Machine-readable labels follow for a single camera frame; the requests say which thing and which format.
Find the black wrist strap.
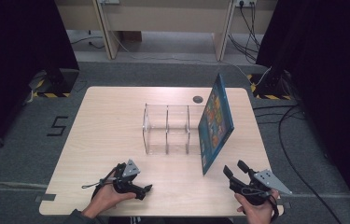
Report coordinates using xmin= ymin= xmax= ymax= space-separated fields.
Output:
xmin=266 ymin=194 xmax=281 ymax=222
xmin=81 ymin=167 xmax=117 ymax=200

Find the person's left hand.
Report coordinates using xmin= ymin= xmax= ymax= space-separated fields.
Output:
xmin=82 ymin=183 xmax=137 ymax=219

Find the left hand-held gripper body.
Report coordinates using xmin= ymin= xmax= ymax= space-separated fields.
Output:
xmin=112 ymin=159 xmax=142 ymax=199

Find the colourful blue picture book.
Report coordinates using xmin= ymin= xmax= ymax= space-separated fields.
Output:
xmin=198 ymin=73 xmax=235 ymax=176

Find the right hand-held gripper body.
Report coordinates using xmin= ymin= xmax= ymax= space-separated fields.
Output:
xmin=229 ymin=169 xmax=293 ymax=206

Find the bundle of black cables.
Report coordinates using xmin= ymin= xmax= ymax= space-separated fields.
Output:
xmin=228 ymin=3 xmax=262 ymax=64

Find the black stand base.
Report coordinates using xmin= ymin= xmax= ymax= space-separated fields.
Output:
xmin=44 ymin=68 xmax=80 ymax=94
xmin=261 ymin=70 xmax=292 ymax=95

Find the long black floor cable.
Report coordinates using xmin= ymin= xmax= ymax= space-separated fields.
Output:
xmin=252 ymin=104 xmax=343 ymax=224

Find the clear acrylic book rack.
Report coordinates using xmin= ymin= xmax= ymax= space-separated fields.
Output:
xmin=142 ymin=103 xmax=207 ymax=156

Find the yellow black hazard tape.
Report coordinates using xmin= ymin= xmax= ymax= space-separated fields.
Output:
xmin=32 ymin=78 xmax=72 ymax=99
xmin=246 ymin=74 xmax=292 ymax=101

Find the black tape floor mark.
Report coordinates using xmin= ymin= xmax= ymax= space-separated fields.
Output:
xmin=46 ymin=116 xmax=70 ymax=137

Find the person's right hand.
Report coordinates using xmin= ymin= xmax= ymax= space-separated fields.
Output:
xmin=234 ymin=189 xmax=281 ymax=224

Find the grey tape strip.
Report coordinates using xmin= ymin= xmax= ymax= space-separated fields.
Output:
xmin=35 ymin=193 xmax=57 ymax=203

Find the black curtain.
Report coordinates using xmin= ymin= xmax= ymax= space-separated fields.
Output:
xmin=0 ymin=0 xmax=80 ymax=158
xmin=256 ymin=0 xmax=350 ymax=222

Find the thin white cable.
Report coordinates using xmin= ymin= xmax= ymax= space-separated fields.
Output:
xmin=108 ymin=26 xmax=272 ymax=88

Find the white wall socket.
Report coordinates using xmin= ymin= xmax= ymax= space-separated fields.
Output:
xmin=234 ymin=0 xmax=258 ymax=8

